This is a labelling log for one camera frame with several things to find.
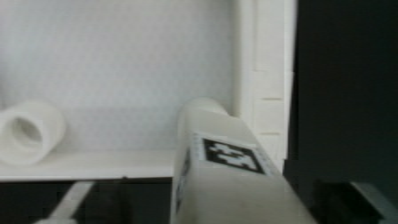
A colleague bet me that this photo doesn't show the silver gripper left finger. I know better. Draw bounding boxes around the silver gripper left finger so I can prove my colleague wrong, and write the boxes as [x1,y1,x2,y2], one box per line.
[34,181,95,224]

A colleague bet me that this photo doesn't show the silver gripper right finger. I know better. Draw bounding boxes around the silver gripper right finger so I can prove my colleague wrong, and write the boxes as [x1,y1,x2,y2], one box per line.
[313,181,398,224]

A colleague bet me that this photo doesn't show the white desk leg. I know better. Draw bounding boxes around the white desk leg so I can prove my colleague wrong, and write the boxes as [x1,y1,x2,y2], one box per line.
[171,98,317,224]

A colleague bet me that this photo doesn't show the white desk top tray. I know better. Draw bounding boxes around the white desk top tray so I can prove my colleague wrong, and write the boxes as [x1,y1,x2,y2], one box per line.
[0,0,299,182]

